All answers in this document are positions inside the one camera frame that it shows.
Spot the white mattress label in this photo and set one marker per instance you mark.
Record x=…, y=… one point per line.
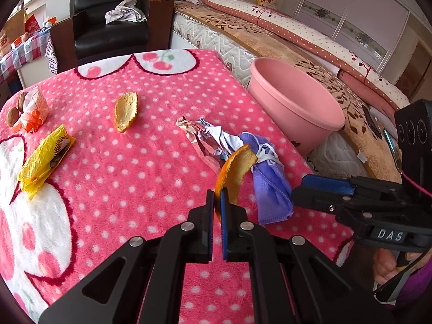
x=361, y=157

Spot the yellow snack wrapper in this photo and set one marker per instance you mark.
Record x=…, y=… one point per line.
x=44, y=158

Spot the red paper bag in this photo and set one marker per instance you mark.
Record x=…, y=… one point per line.
x=32, y=23

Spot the orange and white snack wrapper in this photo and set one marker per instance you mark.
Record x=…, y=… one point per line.
x=35, y=108

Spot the purple face mask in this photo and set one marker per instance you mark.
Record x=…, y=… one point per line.
x=270, y=192

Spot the orange tissue box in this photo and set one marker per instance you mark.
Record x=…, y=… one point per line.
x=50, y=21

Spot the person's right forearm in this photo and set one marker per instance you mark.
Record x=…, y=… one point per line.
x=418, y=287

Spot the brown wooden cabinet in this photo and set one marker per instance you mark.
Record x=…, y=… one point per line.
x=415, y=71

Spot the pink polka-dot blanket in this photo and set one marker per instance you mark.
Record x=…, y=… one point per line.
x=135, y=175

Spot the curved orange peel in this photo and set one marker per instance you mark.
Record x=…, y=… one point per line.
x=236, y=168

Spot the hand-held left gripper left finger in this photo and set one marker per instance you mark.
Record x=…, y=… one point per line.
x=210, y=222

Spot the polka-dot floral quilt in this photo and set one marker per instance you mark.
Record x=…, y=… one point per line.
x=303, y=33

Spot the crumpled white cloth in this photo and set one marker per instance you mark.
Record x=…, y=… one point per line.
x=125, y=13

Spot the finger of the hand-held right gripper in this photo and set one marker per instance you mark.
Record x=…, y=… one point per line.
x=320, y=200
x=327, y=184

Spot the pink plastic basin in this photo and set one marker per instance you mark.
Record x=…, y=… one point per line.
x=293, y=108

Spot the dark phone with teal edge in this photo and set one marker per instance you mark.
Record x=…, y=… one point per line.
x=393, y=150

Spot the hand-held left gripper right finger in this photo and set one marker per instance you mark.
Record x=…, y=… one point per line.
x=224, y=229

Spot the bed with patterned bedding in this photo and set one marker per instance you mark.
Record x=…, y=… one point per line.
x=287, y=47

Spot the black leather armchair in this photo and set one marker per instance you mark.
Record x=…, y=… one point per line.
x=111, y=37

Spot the checkered side table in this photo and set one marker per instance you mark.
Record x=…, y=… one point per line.
x=23, y=54

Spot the white wardrobe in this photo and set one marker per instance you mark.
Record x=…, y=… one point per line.
x=354, y=13

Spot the brown paper bag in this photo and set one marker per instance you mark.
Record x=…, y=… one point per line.
x=13, y=27

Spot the crumpled silver foil wrapper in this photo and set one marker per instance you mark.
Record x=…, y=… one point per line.
x=206, y=141

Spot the brown walnut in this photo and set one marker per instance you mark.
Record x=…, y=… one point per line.
x=23, y=100
x=13, y=114

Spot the person's right hand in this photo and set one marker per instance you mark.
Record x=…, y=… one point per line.
x=384, y=265

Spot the flat orange peel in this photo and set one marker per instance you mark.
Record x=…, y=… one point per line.
x=125, y=111

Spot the black smartphone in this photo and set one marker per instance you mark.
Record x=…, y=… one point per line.
x=373, y=121

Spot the pink folded blanket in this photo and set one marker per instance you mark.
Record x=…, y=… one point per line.
x=354, y=81

